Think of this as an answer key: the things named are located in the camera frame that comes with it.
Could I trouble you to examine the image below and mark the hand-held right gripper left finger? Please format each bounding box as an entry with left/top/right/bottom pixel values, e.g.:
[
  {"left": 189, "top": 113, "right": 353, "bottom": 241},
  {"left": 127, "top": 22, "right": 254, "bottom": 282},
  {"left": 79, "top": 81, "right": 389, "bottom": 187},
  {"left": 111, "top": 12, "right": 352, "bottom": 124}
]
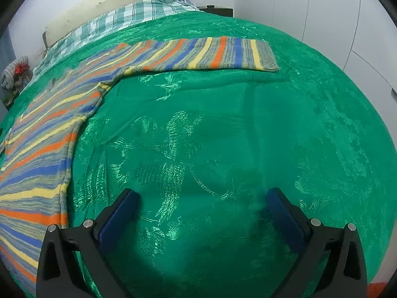
[{"left": 36, "top": 188, "right": 140, "bottom": 298}]

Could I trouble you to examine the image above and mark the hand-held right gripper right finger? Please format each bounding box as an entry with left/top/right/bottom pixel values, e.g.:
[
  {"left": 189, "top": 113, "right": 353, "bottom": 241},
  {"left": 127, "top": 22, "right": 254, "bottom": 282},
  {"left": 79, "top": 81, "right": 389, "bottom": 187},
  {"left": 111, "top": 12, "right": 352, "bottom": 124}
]
[{"left": 267, "top": 187, "right": 368, "bottom": 298}]

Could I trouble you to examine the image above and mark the striped knitted sweater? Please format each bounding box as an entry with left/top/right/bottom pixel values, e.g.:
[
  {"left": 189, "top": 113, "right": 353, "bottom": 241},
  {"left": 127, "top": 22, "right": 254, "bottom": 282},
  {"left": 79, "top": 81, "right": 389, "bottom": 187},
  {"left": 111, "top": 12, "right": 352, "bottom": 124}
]
[{"left": 0, "top": 37, "right": 280, "bottom": 295}]

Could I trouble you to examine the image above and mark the pile of clothes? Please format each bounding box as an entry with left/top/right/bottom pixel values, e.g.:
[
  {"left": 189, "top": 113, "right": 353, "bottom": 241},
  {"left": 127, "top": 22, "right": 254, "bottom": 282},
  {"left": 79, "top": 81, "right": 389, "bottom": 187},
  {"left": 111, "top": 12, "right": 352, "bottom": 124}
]
[{"left": 0, "top": 55, "right": 33, "bottom": 108}]

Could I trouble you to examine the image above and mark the green patterned bedspread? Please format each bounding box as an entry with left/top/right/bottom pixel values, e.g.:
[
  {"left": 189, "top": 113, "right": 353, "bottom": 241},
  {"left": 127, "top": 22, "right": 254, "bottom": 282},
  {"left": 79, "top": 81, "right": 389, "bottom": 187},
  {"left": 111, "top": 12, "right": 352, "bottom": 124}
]
[{"left": 0, "top": 9, "right": 395, "bottom": 298}]

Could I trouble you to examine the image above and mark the green checked bed sheet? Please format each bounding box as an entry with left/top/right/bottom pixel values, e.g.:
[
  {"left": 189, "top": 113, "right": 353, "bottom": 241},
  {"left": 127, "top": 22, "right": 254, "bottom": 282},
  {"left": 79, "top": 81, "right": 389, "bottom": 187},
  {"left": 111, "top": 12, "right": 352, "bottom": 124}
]
[{"left": 33, "top": 0, "right": 203, "bottom": 75}]

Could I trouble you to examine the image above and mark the white wardrobe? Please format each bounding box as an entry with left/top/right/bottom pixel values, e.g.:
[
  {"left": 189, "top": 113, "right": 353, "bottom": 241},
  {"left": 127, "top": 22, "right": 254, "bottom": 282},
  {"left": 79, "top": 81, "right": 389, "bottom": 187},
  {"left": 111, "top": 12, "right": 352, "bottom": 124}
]
[{"left": 233, "top": 0, "right": 397, "bottom": 100}]

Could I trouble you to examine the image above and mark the cream headboard cushion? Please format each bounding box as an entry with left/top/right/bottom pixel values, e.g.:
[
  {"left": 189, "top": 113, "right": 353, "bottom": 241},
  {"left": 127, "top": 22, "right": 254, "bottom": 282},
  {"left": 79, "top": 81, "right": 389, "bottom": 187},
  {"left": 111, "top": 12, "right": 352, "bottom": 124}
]
[{"left": 42, "top": 0, "right": 183, "bottom": 49}]

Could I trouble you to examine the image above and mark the dark bedside table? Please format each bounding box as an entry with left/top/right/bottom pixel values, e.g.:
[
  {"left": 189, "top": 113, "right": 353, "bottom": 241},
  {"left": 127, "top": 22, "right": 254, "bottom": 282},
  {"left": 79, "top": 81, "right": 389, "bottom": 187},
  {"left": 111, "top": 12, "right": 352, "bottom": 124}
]
[{"left": 198, "top": 5, "right": 234, "bottom": 18}]

